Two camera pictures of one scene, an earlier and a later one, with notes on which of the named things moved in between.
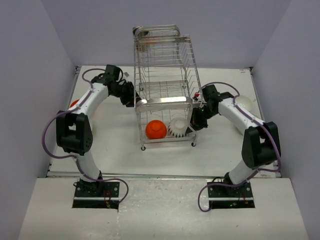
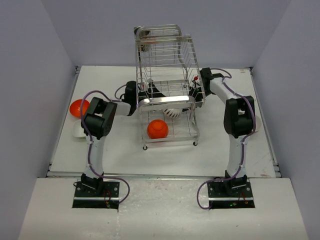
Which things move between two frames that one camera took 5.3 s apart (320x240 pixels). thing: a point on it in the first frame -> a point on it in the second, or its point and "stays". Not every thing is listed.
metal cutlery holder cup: x=141 y=36 stays
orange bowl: x=156 y=129 stays
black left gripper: x=132 y=97 -> x=155 y=93
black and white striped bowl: x=177 y=127 -> x=172 y=113
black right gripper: x=196 y=124 -> x=198 y=103
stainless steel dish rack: x=167 y=83 stays
